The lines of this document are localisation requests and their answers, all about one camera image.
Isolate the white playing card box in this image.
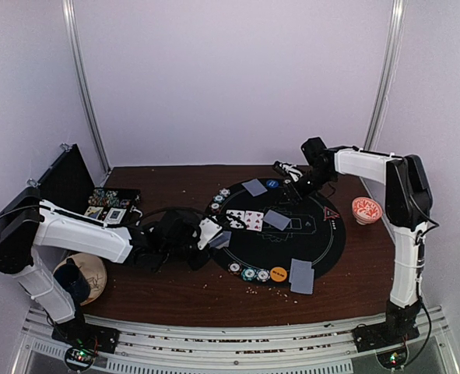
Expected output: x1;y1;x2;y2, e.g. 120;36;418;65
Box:
104;208;126;224

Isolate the black poker set case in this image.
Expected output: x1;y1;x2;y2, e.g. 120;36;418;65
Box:
28;143;140;223

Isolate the blue-backed playing card box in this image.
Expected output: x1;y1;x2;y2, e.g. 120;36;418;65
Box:
84;206;103;219

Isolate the blue cream 10 chip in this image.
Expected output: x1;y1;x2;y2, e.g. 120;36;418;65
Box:
255;270;270;282
219;189;230;198

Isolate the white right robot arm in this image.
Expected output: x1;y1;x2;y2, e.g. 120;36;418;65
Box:
272;137;437;309

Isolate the blue green 50 chip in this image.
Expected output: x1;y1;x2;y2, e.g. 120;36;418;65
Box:
212;195;225;203
241;268;256;281

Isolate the single blue-backed playing card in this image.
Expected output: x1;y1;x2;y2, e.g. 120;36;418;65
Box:
241;178;267;197

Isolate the aluminium frame post right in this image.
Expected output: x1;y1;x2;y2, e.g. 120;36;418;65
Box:
363;0;407;150

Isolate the dark blue mug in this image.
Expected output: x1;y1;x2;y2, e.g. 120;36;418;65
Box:
54;257;91;304

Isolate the chips row in case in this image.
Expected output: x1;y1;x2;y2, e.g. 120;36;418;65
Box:
88;189;121;208

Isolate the aluminium frame post left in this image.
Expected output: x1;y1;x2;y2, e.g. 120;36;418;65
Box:
61;0;111;175

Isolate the yellow big blind button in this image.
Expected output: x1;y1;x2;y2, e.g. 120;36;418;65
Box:
269;266;288;283

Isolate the beige patterned plate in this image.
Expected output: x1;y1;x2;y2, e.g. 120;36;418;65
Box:
53;253;107;305

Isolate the red white patterned bowl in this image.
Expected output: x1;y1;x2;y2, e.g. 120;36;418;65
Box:
351;196;383;225

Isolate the six of hearts card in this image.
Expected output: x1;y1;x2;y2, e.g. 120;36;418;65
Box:
244;210;264;232

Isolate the red triangular all-in marker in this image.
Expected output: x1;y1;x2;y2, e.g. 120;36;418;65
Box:
324;206;340;221

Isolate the blue small blind button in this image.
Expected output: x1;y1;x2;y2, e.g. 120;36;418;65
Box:
265;179;279;189

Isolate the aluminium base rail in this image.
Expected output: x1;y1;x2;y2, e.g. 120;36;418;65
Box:
9;305;460;374

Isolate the five of diamonds card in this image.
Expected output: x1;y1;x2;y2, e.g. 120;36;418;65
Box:
263;210;291;231

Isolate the round black poker mat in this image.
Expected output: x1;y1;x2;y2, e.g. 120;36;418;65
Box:
212;178;346;279

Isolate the face-up playing card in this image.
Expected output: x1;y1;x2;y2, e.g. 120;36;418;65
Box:
225;210;246;229

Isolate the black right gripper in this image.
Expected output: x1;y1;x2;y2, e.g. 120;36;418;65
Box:
277;166;336;206

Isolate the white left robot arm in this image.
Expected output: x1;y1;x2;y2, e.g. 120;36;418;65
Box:
0;187;223;346

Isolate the blue playing card deck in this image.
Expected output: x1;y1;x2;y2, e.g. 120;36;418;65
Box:
209;231;232;249

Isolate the aluminium frame post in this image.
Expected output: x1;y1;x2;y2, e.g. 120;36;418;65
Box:
363;0;407;150
61;0;111;175

